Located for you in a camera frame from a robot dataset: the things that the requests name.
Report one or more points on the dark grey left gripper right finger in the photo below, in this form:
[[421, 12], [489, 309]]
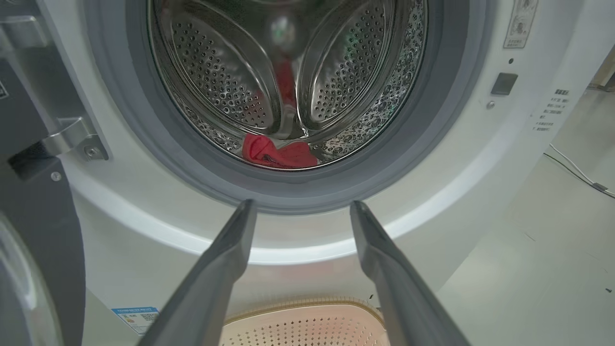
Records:
[[403, 302]]

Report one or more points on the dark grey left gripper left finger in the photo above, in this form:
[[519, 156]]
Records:
[[206, 288]]

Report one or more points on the red clothing item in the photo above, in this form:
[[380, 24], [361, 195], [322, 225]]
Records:
[[259, 150]]

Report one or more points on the dark grey washing machine door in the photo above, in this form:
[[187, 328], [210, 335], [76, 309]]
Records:
[[38, 230]]

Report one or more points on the cream perforated laundry basket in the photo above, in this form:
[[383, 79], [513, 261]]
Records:
[[298, 331]]

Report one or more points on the grey rubber door gasket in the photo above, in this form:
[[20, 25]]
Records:
[[192, 168]]

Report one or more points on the white washing machine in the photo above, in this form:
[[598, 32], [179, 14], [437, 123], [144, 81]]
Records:
[[456, 168]]

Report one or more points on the dark door latch socket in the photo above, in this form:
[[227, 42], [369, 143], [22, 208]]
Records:
[[504, 83]]

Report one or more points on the blue white printed sticker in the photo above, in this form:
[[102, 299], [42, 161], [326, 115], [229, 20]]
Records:
[[137, 319]]

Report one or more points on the perforated steel drum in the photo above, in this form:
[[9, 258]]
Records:
[[216, 72]]

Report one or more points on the white warning pictogram label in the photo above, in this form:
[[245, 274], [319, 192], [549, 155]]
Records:
[[520, 24]]

